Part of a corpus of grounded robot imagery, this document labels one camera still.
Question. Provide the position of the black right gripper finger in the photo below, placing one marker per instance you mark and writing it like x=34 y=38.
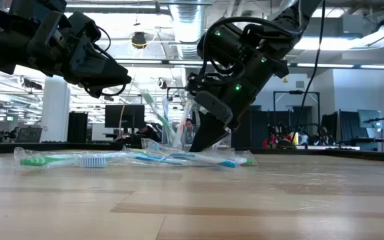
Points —
x=213 y=130

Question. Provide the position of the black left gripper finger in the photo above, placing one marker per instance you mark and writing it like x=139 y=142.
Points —
x=98 y=91
x=95 y=71

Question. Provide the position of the orange toothbrush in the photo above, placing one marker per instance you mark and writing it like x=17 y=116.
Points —
x=182 y=126

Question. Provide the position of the clear toothbrush holder cup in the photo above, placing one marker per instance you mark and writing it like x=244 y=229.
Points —
x=152 y=146

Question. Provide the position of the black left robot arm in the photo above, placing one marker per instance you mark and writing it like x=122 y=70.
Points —
x=8 y=40

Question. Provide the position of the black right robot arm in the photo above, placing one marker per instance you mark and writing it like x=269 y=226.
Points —
x=225 y=43

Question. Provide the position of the black monitor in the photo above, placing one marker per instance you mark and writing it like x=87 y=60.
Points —
x=118 y=116

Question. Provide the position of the black partition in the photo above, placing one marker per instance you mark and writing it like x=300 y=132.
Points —
x=345 y=126
x=262 y=123

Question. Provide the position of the black cabinet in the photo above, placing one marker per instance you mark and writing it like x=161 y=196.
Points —
x=77 y=128

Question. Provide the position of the white pillar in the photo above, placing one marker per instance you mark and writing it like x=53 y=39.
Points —
x=55 y=113

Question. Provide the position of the black ceiling device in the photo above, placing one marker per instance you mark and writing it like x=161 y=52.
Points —
x=139 y=40

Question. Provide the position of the red object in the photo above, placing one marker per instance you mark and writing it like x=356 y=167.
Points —
x=269 y=141

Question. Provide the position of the yellow cup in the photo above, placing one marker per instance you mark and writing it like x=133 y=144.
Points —
x=296 y=140

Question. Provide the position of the dark laptop screen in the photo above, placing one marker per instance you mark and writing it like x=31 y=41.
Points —
x=28 y=135

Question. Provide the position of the grey-blue monitor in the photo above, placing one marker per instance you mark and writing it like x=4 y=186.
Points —
x=368 y=116

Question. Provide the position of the silver ceiling duct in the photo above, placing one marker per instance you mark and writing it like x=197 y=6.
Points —
x=188 y=30

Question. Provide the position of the black aluminium table frame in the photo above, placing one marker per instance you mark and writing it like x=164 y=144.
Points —
x=345 y=155

